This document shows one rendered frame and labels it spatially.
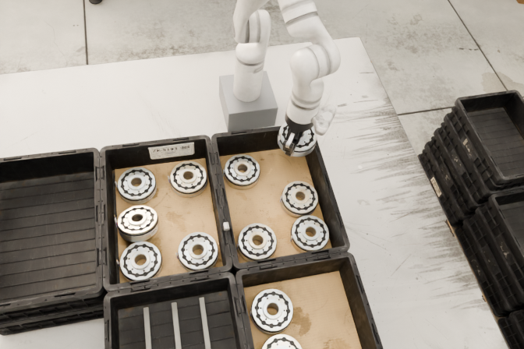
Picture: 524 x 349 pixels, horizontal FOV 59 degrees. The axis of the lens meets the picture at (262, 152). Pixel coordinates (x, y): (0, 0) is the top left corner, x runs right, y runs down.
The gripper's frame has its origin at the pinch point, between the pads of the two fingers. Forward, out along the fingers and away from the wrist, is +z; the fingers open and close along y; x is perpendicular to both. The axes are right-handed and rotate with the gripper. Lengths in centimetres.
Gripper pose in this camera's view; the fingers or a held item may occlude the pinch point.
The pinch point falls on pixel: (293, 144)
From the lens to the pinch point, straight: 123.7
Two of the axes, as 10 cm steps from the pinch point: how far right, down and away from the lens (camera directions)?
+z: -0.9, 5.4, 8.4
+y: -4.3, 7.4, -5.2
